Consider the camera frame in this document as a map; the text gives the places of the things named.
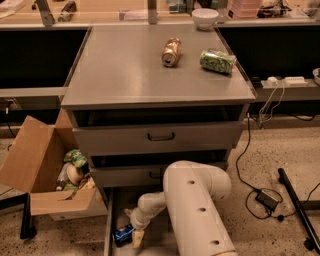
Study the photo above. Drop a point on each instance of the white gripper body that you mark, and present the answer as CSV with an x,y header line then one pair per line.
x,y
137,222

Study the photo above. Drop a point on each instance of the blue pepsi can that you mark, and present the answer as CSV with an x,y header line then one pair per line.
x,y
123,235

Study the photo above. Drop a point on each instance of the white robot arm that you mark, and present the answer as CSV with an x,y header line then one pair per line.
x,y
189,192

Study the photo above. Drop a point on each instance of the bottom grey drawer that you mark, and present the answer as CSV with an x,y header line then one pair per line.
x,y
159,238

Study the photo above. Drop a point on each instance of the grey drawer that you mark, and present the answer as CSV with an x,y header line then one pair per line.
x,y
153,174
159,238
165,138

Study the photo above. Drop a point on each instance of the middle grey drawer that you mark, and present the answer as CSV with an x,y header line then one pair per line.
x,y
153,174

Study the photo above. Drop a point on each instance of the top grey drawer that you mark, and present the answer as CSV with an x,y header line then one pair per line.
x,y
165,138

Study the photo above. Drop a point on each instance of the grey drawer cabinet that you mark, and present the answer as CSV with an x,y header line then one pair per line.
x,y
120,80

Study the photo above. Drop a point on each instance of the orange soda can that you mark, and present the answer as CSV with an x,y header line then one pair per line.
x,y
172,52

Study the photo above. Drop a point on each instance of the green soda can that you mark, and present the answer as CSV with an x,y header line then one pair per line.
x,y
217,61

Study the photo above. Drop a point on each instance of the white round object in box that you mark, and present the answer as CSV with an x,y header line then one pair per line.
x,y
74,174

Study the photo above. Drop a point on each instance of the green chip bag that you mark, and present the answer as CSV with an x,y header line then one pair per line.
x,y
76,158

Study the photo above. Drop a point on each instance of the black chair leg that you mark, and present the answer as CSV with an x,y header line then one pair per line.
x,y
28,230

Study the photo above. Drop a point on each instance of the brown cardboard box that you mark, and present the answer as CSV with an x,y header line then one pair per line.
x,y
33,164

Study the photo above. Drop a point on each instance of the black power adapter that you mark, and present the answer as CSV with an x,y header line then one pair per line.
x,y
267,200

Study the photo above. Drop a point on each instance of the black metal stand leg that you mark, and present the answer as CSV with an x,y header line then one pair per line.
x,y
312,241

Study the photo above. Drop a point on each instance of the white power strip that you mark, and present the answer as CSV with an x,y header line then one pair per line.
x,y
286,82

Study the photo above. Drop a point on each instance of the white bowl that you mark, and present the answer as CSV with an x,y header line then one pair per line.
x,y
204,18

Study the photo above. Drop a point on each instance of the pink plastic container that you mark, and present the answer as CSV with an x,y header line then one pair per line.
x,y
243,9

